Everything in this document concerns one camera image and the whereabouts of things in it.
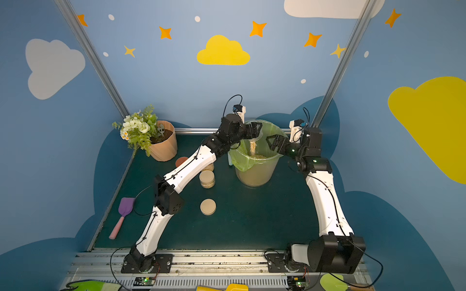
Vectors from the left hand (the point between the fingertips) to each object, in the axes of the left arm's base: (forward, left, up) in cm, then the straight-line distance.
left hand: (259, 123), depth 80 cm
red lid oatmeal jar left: (-4, +40, -24) cm, 47 cm away
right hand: (-8, -8, -2) cm, 11 cm away
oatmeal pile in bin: (-2, +1, -18) cm, 18 cm away
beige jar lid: (-26, +23, -34) cm, 49 cm away
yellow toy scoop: (-58, +10, -34) cm, 68 cm away
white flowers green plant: (0, +57, -6) cm, 57 cm away
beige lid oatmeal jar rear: (-14, +24, -26) cm, 38 cm away
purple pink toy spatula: (-28, +65, -34) cm, 78 cm away
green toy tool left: (-59, +64, -33) cm, 93 cm away
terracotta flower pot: (+2, +49, -21) cm, 54 cm away
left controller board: (-57, +45, -34) cm, 80 cm away
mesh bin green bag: (-13, -1, -20) cm, 24 cm away
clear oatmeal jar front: (-4, -1, -2) cm, 5 cm away
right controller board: (-56, -16, -35) cm, 68 cm away
